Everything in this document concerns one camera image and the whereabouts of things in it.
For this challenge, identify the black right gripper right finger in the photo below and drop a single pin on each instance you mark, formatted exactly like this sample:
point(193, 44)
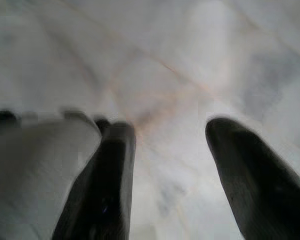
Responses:
point(260, 180)

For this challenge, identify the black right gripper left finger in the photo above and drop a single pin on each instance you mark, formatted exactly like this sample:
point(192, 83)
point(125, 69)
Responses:
point(102, 187)

